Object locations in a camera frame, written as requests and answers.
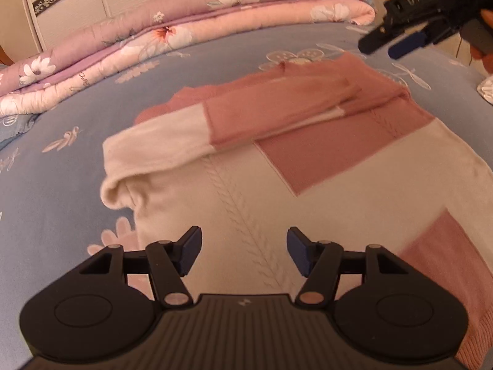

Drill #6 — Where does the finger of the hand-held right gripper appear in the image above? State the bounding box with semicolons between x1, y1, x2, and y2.
358;26;409;53
388;31;427;60

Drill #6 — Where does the pink floral folded quilt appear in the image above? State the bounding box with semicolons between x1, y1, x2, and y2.
0;0;377;118

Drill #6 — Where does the pink and white knit sweater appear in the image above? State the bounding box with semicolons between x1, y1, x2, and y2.
99;51;493;370

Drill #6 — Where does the white crumpled garment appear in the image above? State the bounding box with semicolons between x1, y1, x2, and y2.
476;76;493;107

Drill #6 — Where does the person's right hand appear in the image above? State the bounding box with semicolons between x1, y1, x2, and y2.
472;8;493;74

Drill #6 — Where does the blue pillow with white print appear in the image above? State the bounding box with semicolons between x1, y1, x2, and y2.
0;113;42;153

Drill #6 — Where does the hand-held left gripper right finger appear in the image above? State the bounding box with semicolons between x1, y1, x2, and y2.
288;227;414;309

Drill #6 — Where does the blue floral bed sheet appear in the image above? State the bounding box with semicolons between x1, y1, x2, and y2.
0;21;493;370

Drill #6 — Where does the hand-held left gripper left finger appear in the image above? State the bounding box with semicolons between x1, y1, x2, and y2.
77;227;203;309

